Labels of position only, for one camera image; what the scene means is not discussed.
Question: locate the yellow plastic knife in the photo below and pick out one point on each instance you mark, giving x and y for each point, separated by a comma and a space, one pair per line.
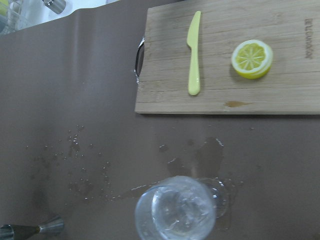
194, 85

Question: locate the bamboo cutting board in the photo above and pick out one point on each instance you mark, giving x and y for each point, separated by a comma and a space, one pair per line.
290, 27

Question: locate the lemon slice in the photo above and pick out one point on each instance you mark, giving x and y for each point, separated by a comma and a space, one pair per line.
252, 59

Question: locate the brown table mat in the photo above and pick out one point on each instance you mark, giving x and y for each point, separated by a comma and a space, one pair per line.
72, 145

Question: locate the steel jigger measuring cup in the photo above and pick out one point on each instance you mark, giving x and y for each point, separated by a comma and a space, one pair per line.
53, 226

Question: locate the clear ice cubes pile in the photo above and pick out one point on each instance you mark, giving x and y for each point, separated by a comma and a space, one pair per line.
178, 212

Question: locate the wine glass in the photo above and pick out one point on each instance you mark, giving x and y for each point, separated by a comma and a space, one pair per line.
212, 189

